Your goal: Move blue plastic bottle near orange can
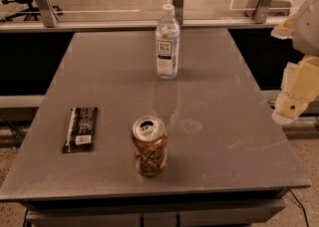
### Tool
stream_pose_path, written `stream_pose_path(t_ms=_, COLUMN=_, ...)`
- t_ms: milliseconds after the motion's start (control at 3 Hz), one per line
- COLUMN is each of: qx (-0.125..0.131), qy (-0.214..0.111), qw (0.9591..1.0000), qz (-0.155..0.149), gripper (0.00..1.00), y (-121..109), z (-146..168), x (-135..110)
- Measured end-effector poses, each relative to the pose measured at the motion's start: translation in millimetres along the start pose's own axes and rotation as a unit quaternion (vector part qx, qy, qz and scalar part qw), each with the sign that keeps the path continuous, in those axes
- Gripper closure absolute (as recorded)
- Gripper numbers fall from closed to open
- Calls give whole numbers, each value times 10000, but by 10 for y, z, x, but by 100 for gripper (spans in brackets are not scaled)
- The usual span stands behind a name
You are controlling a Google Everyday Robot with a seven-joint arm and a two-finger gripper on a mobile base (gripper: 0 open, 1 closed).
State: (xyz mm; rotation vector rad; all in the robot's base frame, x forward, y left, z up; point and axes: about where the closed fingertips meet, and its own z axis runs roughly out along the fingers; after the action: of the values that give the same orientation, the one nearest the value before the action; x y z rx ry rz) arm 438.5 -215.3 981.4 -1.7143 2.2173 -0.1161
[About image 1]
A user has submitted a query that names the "orange soda can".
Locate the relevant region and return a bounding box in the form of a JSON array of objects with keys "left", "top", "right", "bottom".
[{"left": 131, "top": 115, "right": 167, "bottom": 177}]

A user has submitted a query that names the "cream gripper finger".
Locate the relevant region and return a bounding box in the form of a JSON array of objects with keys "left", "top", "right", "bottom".
[
  {"left": 271, "top": 14, "right": 296, "bottom": 40},
  {"left": 272, "top": 55, "right": 319, "bottom": 124}
]

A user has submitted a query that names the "grey table drawer frame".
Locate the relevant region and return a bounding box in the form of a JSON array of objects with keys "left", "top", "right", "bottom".
[{"left": 23, "top": 190, "right": 285, "bottom": 227}]

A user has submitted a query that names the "right metal rail bracket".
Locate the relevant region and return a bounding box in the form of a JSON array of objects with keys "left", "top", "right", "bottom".
[{"left": 252, "top": 0, "right": 272, "bottom": 24}]

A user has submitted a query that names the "black snack bar wrapper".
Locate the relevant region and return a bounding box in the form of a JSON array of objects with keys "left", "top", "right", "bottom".
[{"left": 62, "top": 108, "right": 98, "bottom": 153}]

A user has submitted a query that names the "black floor cable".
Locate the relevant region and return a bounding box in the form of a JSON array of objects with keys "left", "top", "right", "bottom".
[{"left": 288, "top": 189, "right": 311, "bottom": 227}]

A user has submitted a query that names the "left metal rail bracket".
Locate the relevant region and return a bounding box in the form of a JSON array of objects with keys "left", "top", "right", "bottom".
[{"left": 35, "top": 0, "right": 58, "bottom": 28}]

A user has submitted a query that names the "clear plastic tea bottle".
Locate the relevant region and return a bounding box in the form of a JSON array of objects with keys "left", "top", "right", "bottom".
[{"left": 156, "top": 4, "right": 180, "bottom": 80}]

